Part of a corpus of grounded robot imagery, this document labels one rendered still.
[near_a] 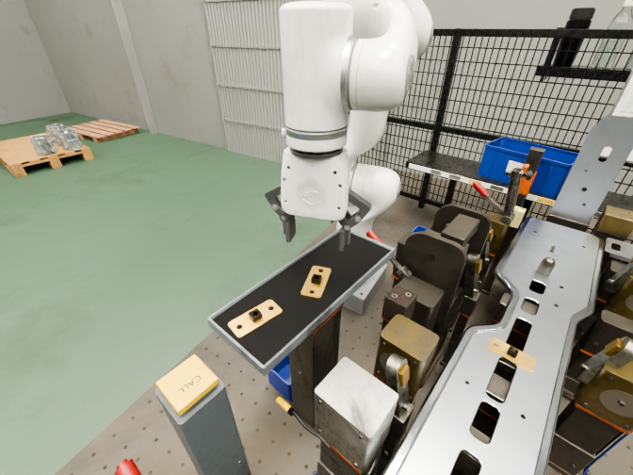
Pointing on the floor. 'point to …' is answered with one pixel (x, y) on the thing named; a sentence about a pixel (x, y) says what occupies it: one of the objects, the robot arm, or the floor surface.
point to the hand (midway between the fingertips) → (316, 237)
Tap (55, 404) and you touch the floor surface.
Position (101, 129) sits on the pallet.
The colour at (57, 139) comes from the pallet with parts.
